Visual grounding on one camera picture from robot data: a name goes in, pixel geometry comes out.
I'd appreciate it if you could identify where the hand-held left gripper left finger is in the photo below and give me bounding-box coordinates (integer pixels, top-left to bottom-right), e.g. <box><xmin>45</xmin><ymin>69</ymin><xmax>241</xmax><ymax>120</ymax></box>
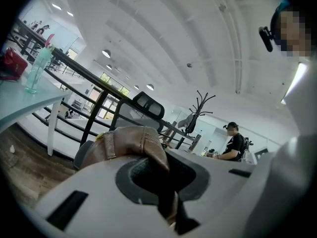
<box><xmin>34</xmin><ymin>154</ymin><xmax>179</xmax><ymax>238</ymax></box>

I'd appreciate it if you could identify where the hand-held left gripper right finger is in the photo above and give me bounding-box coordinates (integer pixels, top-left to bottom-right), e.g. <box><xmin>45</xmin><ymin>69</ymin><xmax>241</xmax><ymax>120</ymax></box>
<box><xmin>165</xmin><ymin>149</ymin><xmax>257</xmax><ymax>238</ymax></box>

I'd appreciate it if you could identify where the black mesh office chair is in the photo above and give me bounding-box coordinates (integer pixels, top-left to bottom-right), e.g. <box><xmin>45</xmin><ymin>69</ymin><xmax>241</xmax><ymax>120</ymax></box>
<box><xmin>73</xmin><ymin>91</ymin><xmax>166</xmax><ymax>172</ymax></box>

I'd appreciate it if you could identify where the person's white shirt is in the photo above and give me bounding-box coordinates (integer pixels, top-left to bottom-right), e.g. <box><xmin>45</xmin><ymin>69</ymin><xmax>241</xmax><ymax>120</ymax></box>
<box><xmin>239</xmin><ymin>57</ymin><xmax>317</xmax><ymax>238</ymax></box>

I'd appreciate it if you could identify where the grey garment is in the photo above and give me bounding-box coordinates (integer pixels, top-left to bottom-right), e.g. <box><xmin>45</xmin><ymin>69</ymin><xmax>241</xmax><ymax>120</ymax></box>
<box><xmin>177</xmin><ymin>113</ymin><xmax>196</xmax><ymax>134</ymax></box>

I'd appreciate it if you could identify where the black coat rack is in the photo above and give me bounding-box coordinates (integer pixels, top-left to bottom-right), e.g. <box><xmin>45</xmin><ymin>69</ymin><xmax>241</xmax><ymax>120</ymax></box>
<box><xmin>173</xmin><ymin>90</ymin><xmax>216</xmax><ymax>150</ymax></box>

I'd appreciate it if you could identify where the white table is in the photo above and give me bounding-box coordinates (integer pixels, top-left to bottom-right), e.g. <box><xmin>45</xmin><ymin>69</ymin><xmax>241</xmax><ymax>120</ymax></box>
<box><xmin>0</xmin><ymin>47</ymin><xmax>73</xmax><ymax>157</ymax></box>

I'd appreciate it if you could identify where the long ceiling light strip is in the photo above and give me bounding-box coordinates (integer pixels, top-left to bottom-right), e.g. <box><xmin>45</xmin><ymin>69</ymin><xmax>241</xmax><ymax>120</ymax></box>
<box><xmin>280</xmin><ymin>62</ymin><xmax>308</xmax><ymax>106</ymax></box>

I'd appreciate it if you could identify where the black metal railing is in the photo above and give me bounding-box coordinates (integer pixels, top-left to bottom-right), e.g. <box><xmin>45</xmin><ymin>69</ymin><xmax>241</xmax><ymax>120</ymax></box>
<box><xmin>4</xmin><ymin>18</ymin><xmax>196</xmax><ymax>158</ymax></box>

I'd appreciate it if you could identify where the green transparent water bottle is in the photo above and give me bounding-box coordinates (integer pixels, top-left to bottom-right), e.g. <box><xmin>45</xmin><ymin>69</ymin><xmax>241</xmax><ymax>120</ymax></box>
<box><xmin>24</xmin><ymin>33</ymin><xmax>55</xmax><ymax>95</ymax></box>

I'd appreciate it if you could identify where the white ceiling pipe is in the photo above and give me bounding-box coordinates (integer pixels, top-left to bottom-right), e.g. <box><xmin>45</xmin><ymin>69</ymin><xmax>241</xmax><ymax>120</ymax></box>
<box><xmin>215</xmin><ymin>0</ymin><xmax>243</xmax><ymax>94</ymax></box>

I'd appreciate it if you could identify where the red handbag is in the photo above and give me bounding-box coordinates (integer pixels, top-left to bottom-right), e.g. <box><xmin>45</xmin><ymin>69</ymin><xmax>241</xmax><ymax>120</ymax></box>
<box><xmin>0</xmin><ymin>47</ymin><xmax>29</xmax><ymax>81</ymax></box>

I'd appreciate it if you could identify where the person's head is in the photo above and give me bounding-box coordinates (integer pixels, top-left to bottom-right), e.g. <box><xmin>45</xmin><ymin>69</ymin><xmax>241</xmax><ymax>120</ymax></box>
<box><xmin>269</xmin><ymin>0</ymin><xmax>315</xmax><ymax>59</ymax></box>

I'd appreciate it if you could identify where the black head camera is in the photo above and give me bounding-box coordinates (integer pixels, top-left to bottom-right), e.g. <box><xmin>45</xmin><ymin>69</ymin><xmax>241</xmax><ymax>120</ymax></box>
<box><xmin>258</xmin><ymin>26</ymin><xmax>275</xmax><ymax>53</ymax></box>

